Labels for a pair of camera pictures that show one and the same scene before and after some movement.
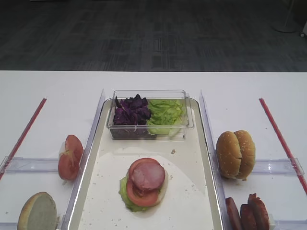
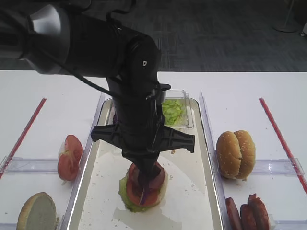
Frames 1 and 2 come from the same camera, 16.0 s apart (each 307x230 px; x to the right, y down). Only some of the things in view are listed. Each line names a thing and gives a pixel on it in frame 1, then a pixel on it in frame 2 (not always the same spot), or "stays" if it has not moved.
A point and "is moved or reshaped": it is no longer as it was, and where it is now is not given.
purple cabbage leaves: x=132 y=111 is moved or reshaped
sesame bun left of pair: x=228 y=154 stays
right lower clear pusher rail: x=273 y=223 stays
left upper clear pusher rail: x=16 y=164 stays
